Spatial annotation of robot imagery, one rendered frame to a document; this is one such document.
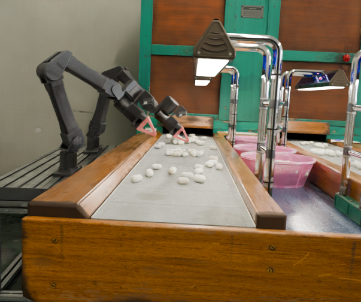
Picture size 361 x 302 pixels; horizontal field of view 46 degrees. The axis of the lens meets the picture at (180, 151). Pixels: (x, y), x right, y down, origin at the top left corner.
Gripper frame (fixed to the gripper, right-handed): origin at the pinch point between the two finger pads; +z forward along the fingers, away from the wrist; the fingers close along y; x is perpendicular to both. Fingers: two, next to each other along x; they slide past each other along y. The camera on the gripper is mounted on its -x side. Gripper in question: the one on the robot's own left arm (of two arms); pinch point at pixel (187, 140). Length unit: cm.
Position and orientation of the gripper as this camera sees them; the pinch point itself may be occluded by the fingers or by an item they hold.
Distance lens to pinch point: 209.8
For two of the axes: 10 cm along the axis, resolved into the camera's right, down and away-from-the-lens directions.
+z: 7.3, 6.8, 0.7
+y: 0.3, -1.2, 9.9
